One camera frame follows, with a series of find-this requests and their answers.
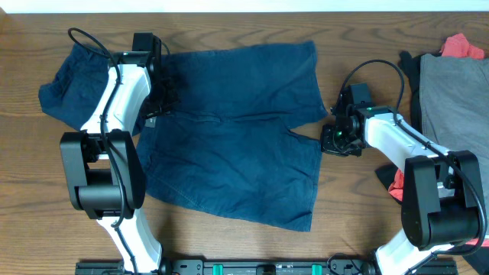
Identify blue denim shorts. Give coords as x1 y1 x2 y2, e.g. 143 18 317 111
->
137 41 327 231

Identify dark navy garment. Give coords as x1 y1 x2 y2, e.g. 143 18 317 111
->
38 43 146 137

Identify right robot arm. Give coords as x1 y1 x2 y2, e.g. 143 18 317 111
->
321 83 487 274

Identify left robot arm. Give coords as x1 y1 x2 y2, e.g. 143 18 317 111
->
60 33 179 274

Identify grey shorts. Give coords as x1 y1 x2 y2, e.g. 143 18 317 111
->
419 54 488 201

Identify red garment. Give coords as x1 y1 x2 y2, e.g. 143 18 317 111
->
387 33 489 248

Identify black garment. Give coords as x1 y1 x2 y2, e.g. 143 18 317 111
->
375 51 488 274

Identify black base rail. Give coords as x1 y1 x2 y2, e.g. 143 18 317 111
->
75 259 458 275

